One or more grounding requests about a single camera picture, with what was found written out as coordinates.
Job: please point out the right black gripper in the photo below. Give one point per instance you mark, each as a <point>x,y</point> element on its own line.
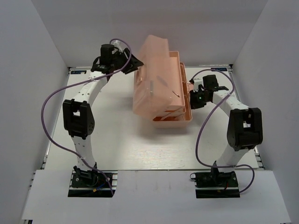
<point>193,104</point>

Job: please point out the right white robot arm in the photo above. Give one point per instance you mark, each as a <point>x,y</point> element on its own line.
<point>245,130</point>

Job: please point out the left blue table label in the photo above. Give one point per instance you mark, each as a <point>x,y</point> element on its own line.
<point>78,72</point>

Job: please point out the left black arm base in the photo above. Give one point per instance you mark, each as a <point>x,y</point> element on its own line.
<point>92,184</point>

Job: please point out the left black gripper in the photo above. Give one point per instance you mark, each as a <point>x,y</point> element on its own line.
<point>134,63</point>

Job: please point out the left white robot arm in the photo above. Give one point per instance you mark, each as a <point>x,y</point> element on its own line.
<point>77,112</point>

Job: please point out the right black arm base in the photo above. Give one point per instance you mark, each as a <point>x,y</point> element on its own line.
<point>215,184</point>

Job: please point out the right blue table label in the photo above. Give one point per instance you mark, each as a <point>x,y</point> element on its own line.
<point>220,69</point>

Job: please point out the pink plastic toolbox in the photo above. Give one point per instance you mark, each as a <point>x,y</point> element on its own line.
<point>161,73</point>

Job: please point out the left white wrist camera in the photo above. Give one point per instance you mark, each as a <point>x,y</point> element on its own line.
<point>117,45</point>

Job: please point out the blue table label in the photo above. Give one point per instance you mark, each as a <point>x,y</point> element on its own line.
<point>78,72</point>
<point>220,69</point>

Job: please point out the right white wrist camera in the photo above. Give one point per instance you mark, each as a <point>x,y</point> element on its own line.
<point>196,85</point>

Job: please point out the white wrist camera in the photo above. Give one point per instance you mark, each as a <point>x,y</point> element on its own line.
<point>196,85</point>
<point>117,45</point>

